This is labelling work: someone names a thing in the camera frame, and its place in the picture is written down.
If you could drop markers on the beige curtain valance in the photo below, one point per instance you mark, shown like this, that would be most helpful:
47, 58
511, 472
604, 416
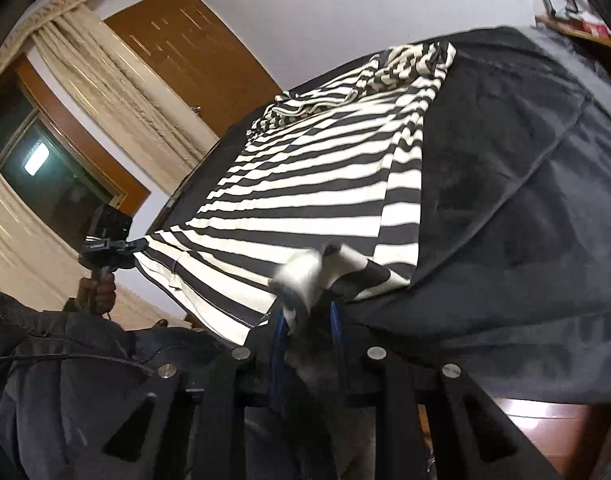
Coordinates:
60, 5

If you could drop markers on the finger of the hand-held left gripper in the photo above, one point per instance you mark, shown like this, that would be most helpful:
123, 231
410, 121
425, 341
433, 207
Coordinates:
134, 246

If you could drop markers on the dark blanket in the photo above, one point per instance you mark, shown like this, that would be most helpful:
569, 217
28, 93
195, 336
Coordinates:
510, 210

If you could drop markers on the person's left hand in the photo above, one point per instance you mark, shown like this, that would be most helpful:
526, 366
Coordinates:
98, 297

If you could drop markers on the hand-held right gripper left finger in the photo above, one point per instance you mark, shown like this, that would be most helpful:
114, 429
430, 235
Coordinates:
278, 360

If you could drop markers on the black and cream striped shirt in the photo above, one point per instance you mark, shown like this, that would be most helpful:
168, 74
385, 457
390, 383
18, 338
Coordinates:
305, 200

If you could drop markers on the brown wooden door panel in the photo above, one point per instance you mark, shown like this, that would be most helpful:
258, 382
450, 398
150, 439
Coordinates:
195, 45

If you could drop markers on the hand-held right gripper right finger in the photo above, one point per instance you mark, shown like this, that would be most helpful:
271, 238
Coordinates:
337, 330

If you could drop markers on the red box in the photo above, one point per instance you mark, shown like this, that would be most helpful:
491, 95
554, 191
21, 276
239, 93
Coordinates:
600, 31

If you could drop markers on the wooden framed window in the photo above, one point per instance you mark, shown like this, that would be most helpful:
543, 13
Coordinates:
60, 180

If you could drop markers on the person's dark jacket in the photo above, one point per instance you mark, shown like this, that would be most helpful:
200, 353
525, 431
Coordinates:
35, 410

